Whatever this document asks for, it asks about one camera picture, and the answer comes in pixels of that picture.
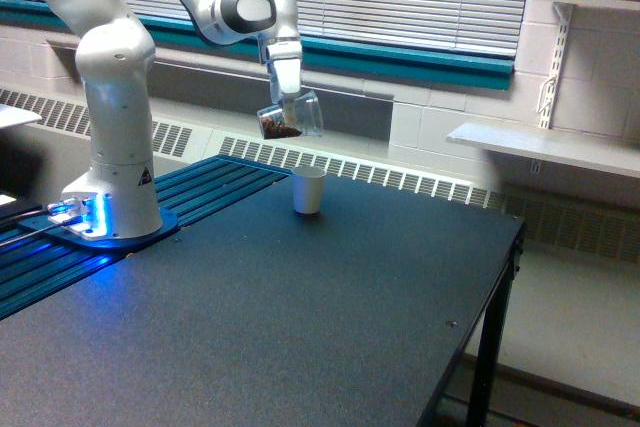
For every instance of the lower white wall shelf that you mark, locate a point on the lower white wall shelf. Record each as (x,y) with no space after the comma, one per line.
(566,148)

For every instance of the white shelf bracket rail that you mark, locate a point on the white shelf bracket rail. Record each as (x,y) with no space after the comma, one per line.
(549,88)

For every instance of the white baseboard heater grille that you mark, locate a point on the white baseboard heater grille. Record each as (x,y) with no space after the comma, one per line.
(178,143)

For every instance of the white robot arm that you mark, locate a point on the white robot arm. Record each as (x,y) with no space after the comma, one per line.
(116,198)

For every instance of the black table leg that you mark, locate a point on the black table leg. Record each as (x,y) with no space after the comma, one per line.
(491,337)

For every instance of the white wall shelf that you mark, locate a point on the white wall shelf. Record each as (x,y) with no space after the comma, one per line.
(566,148)
(615,5)

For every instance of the clear plastic cup with nuts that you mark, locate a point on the clear plastic cup with nuts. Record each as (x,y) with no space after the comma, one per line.
(309,120)

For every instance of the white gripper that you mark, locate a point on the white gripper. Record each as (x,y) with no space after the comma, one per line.
(283,61)

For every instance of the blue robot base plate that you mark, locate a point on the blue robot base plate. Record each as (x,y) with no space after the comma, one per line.
(170,225)

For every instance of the upper white wall shelf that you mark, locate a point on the upper white wall shelf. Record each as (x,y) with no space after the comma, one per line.
(615,5)

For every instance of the teal window sill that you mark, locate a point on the teal window sill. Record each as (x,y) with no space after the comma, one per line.
(386,61)

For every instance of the blue aluminium rail frame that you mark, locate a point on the blue aluminium rail frame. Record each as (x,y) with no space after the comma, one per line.
(34,267)

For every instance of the white paper cup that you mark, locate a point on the white paper cup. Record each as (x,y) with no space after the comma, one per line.
(308,187)

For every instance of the white object at left edge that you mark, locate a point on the white object at left edge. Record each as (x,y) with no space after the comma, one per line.
(13,116)

